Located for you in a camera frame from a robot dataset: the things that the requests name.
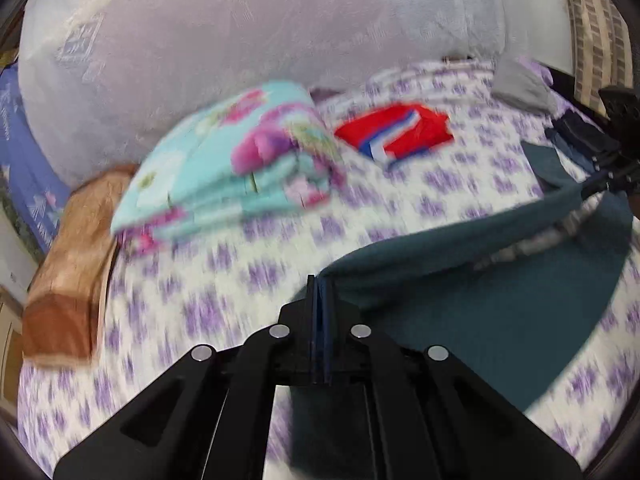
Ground dark teal pants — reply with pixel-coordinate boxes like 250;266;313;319
290;144;632;479

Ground dark navy garment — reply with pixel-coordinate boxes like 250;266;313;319
544;110;626;174

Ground grey folded garment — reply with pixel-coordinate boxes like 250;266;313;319
490;55;558;115

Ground brown orange pillow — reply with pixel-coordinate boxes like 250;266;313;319
23;164;139;368

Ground floral purple bed sheet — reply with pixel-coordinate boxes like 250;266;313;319
17;61;548;474

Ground folded red striped garment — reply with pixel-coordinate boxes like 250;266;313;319
334;103;454;168

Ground folded floral turquoise quilt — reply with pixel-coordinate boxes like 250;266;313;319
111;80;344;254

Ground blue patterned fabric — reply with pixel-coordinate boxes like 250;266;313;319
1;63;70;252

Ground white lace curtain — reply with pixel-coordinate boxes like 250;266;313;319
18;0;573;186

